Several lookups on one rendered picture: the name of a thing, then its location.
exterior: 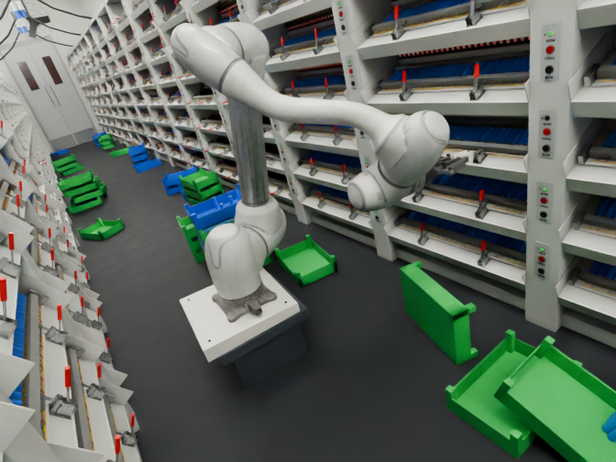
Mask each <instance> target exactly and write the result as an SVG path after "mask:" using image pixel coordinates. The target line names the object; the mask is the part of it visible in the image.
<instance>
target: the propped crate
mask: <svg viewBox="0 0 616 462"><path fill-rule="evenodd" d="M554 342H555V340H554V338H552V337H551V336H549V335H548V336H547V337H546V338H545V339H544V340H543V342H542V343H541V345H540V346H539V347H538V348H536V349H535V351H534V352H533V353H532V354H531V355H530V356H529V357H528V358H527V359H525V360H524V362H523V363H522V364H521V365H520V366H519V367H518V368H517V369H516V370H514V371H513V373H512V374H511V375H510V376H509V377H507V378H506V379H505V380H504V381H503V382H502V384H501V385H500V386H499V388H498V389H497V391H496V392H495V394H494V395H493V396H494V397H495V398H496V399H498V400H499V401H500V402H501V403H502V404H503V405H504V406H506V407H507V408H508V409H509V410H510V411H511V412H512V413H514V414H515V415H516V416H517V417H518V418H519V419H520V420H522V421H523V422H524V423H525V424H526V425H527V426H529V427H530V428H531V429H532V430H533V431H534V432H535V433H537V434H538V435H539V436H540V437H541V438H542V439H543V440H545V441H546V443H547V444H549V445H550V446H551V447H552V448H553V449H554V450H555V451H556V452H557V453H559V454H560V455H561V456H562V457H563V458H564V459H565V460H567V461H568V462H616V442H612V441H610V440H609V438H608V434H607V433H605V432H604V431H603V430H602V426H603V425H604V424H605V423H606V421H607V420H608V419H610V416H611V415H612V414H613V413H615V412H616V391H615V390H614V389H612V388H611V387H609V386H608V385H607V384H605V383H604V382H603V381H601V380H600V379H598V378H597V377H595V376H594V375H592V374H591V373H590V372H588V371H587V370H586V369H584V368H582V367H581V366H580V365H579V364H578V363H576V362H575V361H574V360H572V359H571V358H569V357H568V356H566V355H565V354H564V353H562V352H561V351H559V350H558V349H557V348H555V347H554V346H552V345H553V344H554Z"/></svg>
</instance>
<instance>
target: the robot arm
mask: <svg viewBox="0 0 616 462"><path fill-rule="evenodd" d="M170 45H171V49H172V51H173V53H174V54H175V56H176V57H177V59H178V60H179V62H180V63H181V64H182V65H183V66H184V68H185V69H186V70H188V71H189V72H190V73H191V74H192V75H194V76H195V77H196V78H198V79H199V80H200V81H202V82H203V83H205V84H206V85H208V86H209V87H211V88H213V89H215V90H216V91H217V92H219V93H221V94H223V95H225V96H226V98H227V104H228V111H229V117H230V124H231V130H232V137H233V143H234V150H235V156H236V168H237V175H238V181H239V188H240V194H241V200H240V201H239V202H238V204H237V205H236V217H235V223H234V224H223V225H219V226H217V227H215V228H214V229H213V230H212V231H211V232H210V233H209V235H208V236H207V238H206V240H205V246H204V254H205V260H206V264H207V268H208V270H209V273H210V276H211V279H212V281H213V284H214V286H215V288H216V290H217V293H216V294H214V295H213V296H212V300H213V302H214V303H217V304H218V306H219V307H220V308H221V309H222V311H223V312H224V313H225V315H226V318H227V321H228V323H234V322H235V321H237V320H238V319H239V318H240V317H242V316H244V315H246V314H248V313H250V312H252V313H253V314H255V315H260V314H261V313H262V310H261V307H260V306H262V305H264V304H266V303H270V302H273V301H275V300H276V299H277V298H278V297H277V294H276V292H274V291H271V290H270V289H269V288H268V287H266V286H265V285H264V284H263V281H262V279H261V276H260V272H261V270H262V267H263V264H264V261H265V258H266V257H267V256H268V255H269V254H270V253H271V252H272V251H273V250H274V249H275V248H276V246H278V245H279V243H280V242H281V240H282V238H283V236H284V234H285V231H286V226H287V221H286V216H285V214H284V212H283V211H282V210H281V209H280V208H279V205H278V202H277V201H276V200H275V199H274V198H273V197H272V196H270V188H269V179H268V170H267V161H266V151H265V142H264V133H263V124H262V115H264V116H268V117H270V118H273V119H276V120H279V121H282V122H288V123H298V124H317V125H337V126H348V127H354V128H357V129H359V130H361V131H362V132H364V133H365V134H366V135H368V136H369V137H370V139H371V140H372V142H373V146H374V152H375V153H376V154H377V155H378V157H379V159H378V160H377V161H376V162H374V163H373V164H372V165H370V166H369V167H368V168H366V170H365V171H363V172H361V173H359V175H357V176H356V177H355V178H354V179H353V180H352V181H351V182H350V183H349V184H348V186H347V195H348V198H349V201H350V202H351V203H352V205H353V206H354V207H355V208H356V209H357V210H359V211H362V212H370V211H377V210H380V209H383V208H386V207H389V206H391V205H393V204H396V203H397V202H399V201H400V200H402V199H403V198H404V197H406V196H409V195H411V194H413V193H417V192H419V191H421V190H422V188H423V187H424V186H426V185H429V184H430V183H431V182H432V181H433V179H434V178H436V177H438V176H441V175H442V174H446V175H448V177H451V176H453V174H455V173H456V172H458V171H461V170H462V169H464V168H466V163H469V162H471V161H473V154H474V151H469V152H468V151H467V150H464V151H462V152H459V153H457V154H454V155H451V157H450V154H449V153H448V154H446V157H444V156H442V154H443V152H444V150H445V148H446V146H447V144H448V141H449V138H450V131H449V125H448V123H447V122H446V120H445V118H444V117H443V116H442V115H440V114H438V113H437V112H434V111H431V110H425V111H420V112H417V113H414V114H413V115H405V114H400V115H389V114H386V113H384V112H382V111H380V110H379V109H377V108H374V107H372V106H369V105H366V104H362V103H357V102H350V101H339V100H325V99H309V98H295V97H289V96H285V95H282V94H280V93H277V92H275V91H274V90H273V89H271V88H270V87H269V86H268V85H267V84H266V83H265V82H264V75H265V69H266V63H267V60H268V57H269V52H270V51H269V43H268V41H267V39H266V37H265V36H264V34H263V33H262V32H261V31H260V30H259V29H258V28H256V27H254V26H252V25H250V24H248V23H244V22H228V23H222V24H219V25H217V26H207V27H200V26H198V25H196V24H191V23H183V24H181V25H179V26H177V27H176V28H175V29H174V31H173V32H172V35H171V37H170Z"/></svg>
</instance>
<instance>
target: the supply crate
mask: <svg viewBox="0 0 616 462"><path fill-rule="evenodd" d="M229 195H231V196H232V199H233V202H234V203H233V204H230V202H229V200H228V197H227V196H229ZM215 199H216V201H217V203H218V206H219V204H221V203H223V205H224V208H222V209H221V208H220V206H219V209H215V205H214V202H213V200H212V199H210V200H207V201H205V202H202V203H198V204H197V205H194V206H191V207H190V206H189V205H188V204H187V203H186V204H185V205H184V207H185V209H186V211H187V214H188V216H189V218H190V219H191V221H192V223H193V224H194V226H195V227H196V229H197V230H201V229H203V228H205V227H208V226H211V225H213V224H216V223H218V222H220V221H223V220H225V219H227V218H229V217H231V216H234V215H236V206H237V204H238V202H239V200H238V199H237V194H236V191H235V190H233V191H231V192H227V193H224V194H222V195H219V196H216V197H215Z"/></svg>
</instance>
